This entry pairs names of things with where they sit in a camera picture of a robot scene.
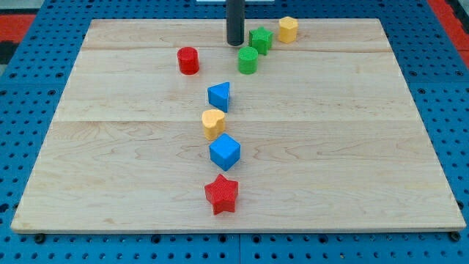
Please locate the green star block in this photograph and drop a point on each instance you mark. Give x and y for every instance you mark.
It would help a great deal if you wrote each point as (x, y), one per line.
(260, 39)

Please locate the red star block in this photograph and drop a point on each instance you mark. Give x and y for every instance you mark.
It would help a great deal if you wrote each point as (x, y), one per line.
(222, 194)

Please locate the light wooden board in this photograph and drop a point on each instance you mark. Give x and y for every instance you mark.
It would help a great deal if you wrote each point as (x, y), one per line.
(331, 140)

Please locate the blue cube block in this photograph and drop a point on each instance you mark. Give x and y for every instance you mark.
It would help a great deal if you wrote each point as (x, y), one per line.
(225, 151)

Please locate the yellow heart block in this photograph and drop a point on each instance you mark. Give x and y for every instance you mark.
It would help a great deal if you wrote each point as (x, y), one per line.
(214, 125)

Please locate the blue triangle block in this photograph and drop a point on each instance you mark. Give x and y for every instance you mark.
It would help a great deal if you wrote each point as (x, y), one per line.
(219, 96)

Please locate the green cylinder block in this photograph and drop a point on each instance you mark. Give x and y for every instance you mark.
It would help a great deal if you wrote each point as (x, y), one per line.
(247, 60)

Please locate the red cylinder block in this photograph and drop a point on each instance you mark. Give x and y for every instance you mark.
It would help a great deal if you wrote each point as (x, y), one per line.
(188, 60)

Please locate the yellow hexagon block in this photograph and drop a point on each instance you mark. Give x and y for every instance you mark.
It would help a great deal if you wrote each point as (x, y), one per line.
(288, 29)

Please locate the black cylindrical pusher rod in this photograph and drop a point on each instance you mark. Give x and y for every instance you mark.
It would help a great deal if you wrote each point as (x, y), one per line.
(235, 16)

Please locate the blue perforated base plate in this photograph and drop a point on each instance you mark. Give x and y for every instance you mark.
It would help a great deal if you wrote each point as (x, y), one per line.
(36, 75)

